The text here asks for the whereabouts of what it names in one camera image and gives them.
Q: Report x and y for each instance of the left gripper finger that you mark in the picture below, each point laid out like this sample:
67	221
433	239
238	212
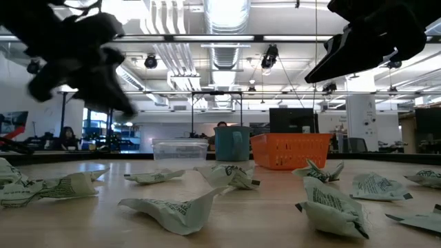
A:
113	56
110	93

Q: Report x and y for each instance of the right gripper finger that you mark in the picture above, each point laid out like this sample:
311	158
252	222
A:
351	56
339	38

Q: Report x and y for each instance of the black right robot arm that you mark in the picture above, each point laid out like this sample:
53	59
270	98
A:
396	10

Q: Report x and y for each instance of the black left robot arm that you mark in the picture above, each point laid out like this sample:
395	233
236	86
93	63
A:
20	20

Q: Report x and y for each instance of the black ceiling spotlight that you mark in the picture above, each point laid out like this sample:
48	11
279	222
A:
269	56
150	62
251	89
329	87
393	65
33	66

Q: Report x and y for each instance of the white square pillar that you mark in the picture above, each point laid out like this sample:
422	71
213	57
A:
361	117

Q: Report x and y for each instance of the person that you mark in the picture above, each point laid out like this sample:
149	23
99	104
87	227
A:
222	124
67	139

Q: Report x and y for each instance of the black monitor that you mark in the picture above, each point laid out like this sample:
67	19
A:
293	120

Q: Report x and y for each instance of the dark office chair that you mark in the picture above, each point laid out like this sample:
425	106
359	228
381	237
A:
358	144

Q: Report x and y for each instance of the clear plastic container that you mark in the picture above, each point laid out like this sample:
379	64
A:
179	151

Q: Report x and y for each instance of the black cabinet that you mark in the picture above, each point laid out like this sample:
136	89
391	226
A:
429	127

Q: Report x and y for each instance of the orange plastic basket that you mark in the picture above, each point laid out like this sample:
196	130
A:
289	151

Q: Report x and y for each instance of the teal mug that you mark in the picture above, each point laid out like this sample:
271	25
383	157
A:
225	144

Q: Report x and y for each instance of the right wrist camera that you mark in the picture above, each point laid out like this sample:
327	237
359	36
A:
411	44

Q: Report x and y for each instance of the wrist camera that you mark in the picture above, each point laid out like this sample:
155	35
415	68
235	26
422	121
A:
411	44
48	81

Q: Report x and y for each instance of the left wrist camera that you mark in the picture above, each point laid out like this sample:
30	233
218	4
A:
48	81

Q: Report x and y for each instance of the black table frame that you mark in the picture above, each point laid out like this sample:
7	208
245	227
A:
103	156

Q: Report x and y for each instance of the long horizontal metal rail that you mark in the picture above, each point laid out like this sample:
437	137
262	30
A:
293	92

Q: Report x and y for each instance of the black metal stand frame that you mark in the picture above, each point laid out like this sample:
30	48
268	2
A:
192	113

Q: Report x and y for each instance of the wall screen with picture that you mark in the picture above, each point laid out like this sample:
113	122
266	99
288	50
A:
13	120

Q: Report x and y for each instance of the silver ceiling air duct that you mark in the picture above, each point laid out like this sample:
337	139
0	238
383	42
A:
225	13

